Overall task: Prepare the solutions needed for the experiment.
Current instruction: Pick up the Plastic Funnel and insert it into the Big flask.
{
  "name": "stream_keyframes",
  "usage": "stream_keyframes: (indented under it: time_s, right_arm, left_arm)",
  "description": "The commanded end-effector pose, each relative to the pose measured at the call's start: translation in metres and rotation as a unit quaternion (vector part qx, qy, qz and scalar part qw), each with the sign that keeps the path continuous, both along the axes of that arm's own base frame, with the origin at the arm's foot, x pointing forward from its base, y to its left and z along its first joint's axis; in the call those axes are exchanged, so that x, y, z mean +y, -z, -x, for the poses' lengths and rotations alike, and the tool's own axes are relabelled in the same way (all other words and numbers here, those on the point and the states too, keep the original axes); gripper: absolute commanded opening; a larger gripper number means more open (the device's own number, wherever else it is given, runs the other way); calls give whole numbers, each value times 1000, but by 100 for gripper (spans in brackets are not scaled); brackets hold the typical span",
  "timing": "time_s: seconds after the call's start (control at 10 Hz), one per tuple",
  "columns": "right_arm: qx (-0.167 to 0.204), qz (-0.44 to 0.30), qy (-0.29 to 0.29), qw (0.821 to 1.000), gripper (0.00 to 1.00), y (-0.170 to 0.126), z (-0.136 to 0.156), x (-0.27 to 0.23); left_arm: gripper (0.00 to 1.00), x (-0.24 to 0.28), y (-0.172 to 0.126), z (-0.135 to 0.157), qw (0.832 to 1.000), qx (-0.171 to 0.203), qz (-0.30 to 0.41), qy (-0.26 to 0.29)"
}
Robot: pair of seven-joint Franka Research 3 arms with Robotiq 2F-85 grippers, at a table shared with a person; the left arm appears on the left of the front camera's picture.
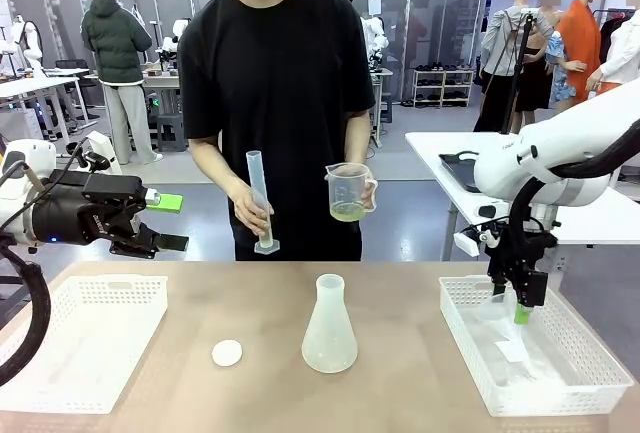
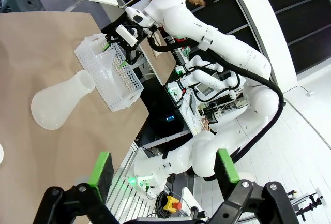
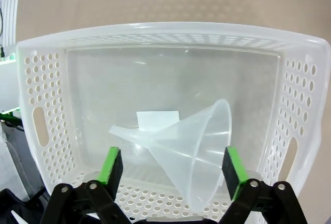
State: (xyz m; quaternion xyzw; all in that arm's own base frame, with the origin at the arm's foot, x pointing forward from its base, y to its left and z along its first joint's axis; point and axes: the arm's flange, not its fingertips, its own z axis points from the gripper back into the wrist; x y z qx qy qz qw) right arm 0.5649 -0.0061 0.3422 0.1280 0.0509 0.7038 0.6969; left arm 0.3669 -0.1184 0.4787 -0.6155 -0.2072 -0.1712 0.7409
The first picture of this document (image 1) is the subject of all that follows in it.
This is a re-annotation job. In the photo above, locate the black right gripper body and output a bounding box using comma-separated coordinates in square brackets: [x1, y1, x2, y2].
[487, 224, 559, 285]

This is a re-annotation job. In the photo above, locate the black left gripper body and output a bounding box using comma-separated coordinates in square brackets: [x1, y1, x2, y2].
[29, 183, 144, 248]

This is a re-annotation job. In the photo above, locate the clear plastic graduated cylinder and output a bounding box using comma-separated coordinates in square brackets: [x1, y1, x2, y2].
[245, 150, 281, 256]

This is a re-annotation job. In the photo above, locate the white round flask lid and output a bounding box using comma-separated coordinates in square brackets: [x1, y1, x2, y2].
[211, 339, 244, 368]

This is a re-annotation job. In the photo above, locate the translucent plastic conical flask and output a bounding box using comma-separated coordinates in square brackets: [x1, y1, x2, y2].
[301, 273, 360, 374]

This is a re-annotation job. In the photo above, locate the clear plastic measuring beaker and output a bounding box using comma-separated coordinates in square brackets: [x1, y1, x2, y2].
[324, 162, 380, 223]

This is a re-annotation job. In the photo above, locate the person's right forearm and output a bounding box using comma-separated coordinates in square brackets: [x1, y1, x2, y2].
[189, 135, 251, 199]

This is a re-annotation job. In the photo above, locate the person's left forearm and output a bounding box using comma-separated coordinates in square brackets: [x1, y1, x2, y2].
[345, 112, 374, 183]

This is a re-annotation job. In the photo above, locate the person's right hand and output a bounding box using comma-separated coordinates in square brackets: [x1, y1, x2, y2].
[233, 185, 276, 235]

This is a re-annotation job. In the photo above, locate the person's left hand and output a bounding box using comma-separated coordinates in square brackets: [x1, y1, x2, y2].
[358, 178, 380, 213]

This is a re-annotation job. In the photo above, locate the white perforated plastic basket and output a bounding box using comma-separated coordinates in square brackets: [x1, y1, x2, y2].
[0, 275, 169, 415]
[438, 275, 635, 418]

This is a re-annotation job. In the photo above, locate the small white paper slip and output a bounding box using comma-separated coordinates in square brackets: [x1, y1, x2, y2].
[494, 339, 527, 365]

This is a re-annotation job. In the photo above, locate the crumpled clear plastic film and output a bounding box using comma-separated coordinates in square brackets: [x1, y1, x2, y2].
[464, 310, 571, 389]

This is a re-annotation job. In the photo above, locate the grey plastic step stool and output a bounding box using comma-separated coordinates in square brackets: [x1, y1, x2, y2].
[155, 112, 187, 152]

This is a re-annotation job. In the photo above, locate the black flat tray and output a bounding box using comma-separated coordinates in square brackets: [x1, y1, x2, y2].
[438, 151, 484, 194]

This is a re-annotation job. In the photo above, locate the grey metal workbench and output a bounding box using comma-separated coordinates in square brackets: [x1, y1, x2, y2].
[141, 68, 184, 148]

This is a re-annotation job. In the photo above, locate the long white desk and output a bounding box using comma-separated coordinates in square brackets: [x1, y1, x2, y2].
[0, 75, 99, 159]

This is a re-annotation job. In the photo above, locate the person in green puffer jacket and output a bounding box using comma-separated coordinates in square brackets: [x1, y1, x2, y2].
[80, 0, 164, 167]

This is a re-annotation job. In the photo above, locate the mannequin in black dress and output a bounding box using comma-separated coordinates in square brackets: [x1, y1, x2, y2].
[514, 27, 551, 114]

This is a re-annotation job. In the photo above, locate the wooden shoe rack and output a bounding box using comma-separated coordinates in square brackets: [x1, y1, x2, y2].
[412, 65, 475, 109]

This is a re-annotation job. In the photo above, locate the black tripod stand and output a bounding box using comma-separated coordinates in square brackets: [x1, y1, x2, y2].
[499, 10, 534, 135]

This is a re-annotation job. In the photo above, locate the person in black t-shirt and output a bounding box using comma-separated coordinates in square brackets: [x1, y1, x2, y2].
[177, 0, 376, 262]

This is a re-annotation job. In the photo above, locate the mannequin in orange coat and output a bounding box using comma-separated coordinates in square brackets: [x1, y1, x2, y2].
[556, 0, 609, 104]

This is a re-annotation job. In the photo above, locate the mannequin in grey shirt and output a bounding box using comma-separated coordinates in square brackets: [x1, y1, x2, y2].
[479, 0, 556, 134]

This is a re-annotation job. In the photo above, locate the mannequin in white jacket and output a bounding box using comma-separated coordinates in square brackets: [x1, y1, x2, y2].
[587, 15, 640, 99]

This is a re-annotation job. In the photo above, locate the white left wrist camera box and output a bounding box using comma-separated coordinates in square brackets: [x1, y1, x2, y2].
[85, 132, 124, 177]

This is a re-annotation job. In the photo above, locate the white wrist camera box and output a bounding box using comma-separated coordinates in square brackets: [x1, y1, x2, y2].
[85, 132, 124, 177]
[453, 230, 501, 258]

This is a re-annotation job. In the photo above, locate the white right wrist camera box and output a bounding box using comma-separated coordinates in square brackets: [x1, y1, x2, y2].
[453, 230, 501, 258]

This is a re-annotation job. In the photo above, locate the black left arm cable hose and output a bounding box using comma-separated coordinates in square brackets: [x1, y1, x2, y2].
[0, 232, 52, 387]

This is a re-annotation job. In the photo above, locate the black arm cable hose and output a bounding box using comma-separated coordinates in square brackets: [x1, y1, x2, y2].
[504, 117, 640, 284]
[0, 232, 52, 387]

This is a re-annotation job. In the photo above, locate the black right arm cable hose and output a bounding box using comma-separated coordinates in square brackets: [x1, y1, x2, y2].
[504, 117, 640, 284]

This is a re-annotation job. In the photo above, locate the white background robot with straps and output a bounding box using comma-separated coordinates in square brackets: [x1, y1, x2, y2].
[9, 15, 47, 79]

